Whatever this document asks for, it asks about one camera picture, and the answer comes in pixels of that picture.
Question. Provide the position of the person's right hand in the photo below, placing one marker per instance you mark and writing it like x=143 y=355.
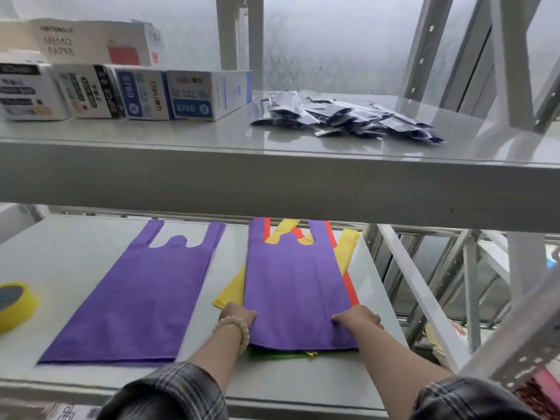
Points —
x=359 y=317

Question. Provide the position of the person's left hand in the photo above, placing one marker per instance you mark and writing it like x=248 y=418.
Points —
x=236 y=314

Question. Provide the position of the person's right fingers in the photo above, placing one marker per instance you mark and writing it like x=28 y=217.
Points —
x=341 y=320

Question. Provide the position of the person's left fingers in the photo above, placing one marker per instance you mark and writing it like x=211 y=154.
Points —
x=248 y=315

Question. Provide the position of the purple non-woven vest bag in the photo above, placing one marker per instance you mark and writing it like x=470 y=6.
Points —
x=140 y=301
x=297 y=293

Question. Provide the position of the person's left forearm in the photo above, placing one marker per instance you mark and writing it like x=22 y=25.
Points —
x=214 y=358

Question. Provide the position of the person's right forearm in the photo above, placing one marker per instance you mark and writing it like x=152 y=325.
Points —
x=393 y=363

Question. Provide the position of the yellow non-woven vest bag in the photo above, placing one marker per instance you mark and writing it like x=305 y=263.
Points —
x=229 y=293

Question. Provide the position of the orange non-woven vest bag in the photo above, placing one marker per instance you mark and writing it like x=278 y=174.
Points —
x=350 y=286

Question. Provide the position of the green non-woven vest bag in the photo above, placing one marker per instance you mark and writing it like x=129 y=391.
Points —
x=280 y=354

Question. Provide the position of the grey plaid shirt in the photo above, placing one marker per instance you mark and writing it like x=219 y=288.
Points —
x=170 y=393

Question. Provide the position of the white metal shelving rack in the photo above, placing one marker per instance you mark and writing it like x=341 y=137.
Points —
x=271 y=179

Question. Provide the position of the grey metal shelving rack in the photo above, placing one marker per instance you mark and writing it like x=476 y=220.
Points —
x=520 y=336

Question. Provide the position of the white printed paper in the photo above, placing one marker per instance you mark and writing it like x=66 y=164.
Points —
x=72 y=412

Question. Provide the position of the pile of silver packets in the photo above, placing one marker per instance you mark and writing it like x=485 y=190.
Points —
x=341 y=115

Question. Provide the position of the red and pink packaged goods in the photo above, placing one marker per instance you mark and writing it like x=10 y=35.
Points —
x=542 y=395

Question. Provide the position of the long white and blue box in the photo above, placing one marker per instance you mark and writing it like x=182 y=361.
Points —
x=205 y=94

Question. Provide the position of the yellow tape roll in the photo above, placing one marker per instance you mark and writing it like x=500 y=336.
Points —
x=19 y=308

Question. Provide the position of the white box with blue panel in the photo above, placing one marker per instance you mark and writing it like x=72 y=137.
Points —
x=144 y=95

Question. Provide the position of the white box with black stripe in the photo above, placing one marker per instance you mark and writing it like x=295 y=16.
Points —
x=89 y=91

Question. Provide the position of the white box with black labels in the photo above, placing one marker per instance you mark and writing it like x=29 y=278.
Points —
x=28 y=94

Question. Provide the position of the white memo paper box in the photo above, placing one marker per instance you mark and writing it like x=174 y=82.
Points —
x=92 y=41

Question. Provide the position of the beige cardboard box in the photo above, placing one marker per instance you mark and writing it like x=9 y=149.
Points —
x=15 y=37

